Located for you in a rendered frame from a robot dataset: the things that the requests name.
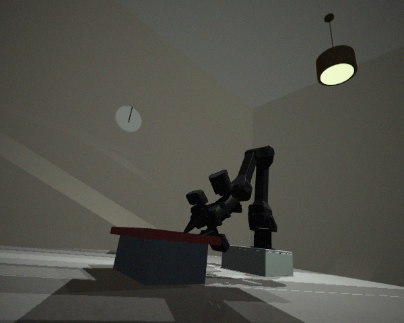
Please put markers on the red lid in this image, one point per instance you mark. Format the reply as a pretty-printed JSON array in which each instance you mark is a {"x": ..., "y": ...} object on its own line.
[{"x": 159, "y": 234}]

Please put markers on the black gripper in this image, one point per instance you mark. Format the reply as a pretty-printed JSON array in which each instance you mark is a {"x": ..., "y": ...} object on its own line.
[{"x": 213, "y": 217}]

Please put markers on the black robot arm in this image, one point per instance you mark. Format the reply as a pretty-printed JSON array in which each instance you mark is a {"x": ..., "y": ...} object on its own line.
[{"x": 240, "y": 189}]

